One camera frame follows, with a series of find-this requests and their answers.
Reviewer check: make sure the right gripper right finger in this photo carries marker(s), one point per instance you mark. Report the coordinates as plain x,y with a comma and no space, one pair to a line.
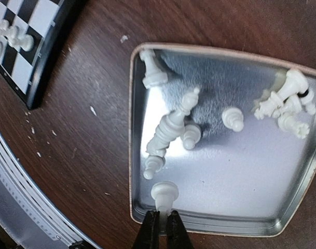
177,236

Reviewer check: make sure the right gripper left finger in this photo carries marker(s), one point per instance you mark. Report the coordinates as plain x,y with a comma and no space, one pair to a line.
148,235

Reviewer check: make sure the white piece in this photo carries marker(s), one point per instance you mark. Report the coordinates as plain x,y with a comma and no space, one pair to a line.
233,119
164,194

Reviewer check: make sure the black white chessboard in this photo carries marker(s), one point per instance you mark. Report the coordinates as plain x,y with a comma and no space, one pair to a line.
32,34

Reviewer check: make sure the metal wooden tray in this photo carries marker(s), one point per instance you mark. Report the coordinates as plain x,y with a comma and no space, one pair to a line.
246,184

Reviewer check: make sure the white piece in tray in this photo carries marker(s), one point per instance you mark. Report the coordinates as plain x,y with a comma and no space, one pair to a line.
233,119

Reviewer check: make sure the front aluminium rail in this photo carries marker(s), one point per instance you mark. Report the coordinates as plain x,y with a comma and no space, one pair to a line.
27,215

